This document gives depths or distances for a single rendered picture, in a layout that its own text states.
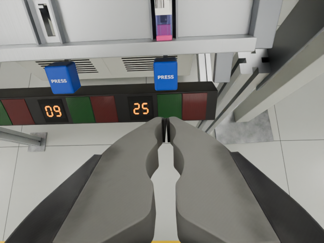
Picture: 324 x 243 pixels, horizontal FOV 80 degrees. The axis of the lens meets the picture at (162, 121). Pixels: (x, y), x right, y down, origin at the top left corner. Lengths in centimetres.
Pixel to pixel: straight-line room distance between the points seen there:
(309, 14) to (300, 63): 30
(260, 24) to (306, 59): 33
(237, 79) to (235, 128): 65
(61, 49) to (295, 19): 24
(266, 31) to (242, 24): 2
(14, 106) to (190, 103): 22
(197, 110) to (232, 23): 10
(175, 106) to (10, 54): 17
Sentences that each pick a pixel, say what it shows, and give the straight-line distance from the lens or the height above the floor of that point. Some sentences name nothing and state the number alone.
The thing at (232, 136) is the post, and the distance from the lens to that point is 93.
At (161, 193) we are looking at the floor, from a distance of 89.
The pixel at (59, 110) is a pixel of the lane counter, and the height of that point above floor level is 66.
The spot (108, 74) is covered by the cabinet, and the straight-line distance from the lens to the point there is 92.
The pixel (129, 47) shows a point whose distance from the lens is 19.
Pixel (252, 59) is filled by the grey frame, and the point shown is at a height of 64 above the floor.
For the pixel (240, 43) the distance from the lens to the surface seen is 20.
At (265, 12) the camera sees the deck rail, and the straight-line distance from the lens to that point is 21.
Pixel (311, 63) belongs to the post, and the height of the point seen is 51.
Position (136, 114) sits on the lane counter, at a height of 65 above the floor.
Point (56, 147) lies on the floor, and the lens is 104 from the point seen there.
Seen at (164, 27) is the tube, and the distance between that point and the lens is 19.
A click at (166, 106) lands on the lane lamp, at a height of 66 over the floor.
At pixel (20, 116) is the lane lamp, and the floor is 65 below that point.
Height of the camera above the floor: 88
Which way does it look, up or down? 75 degrees down
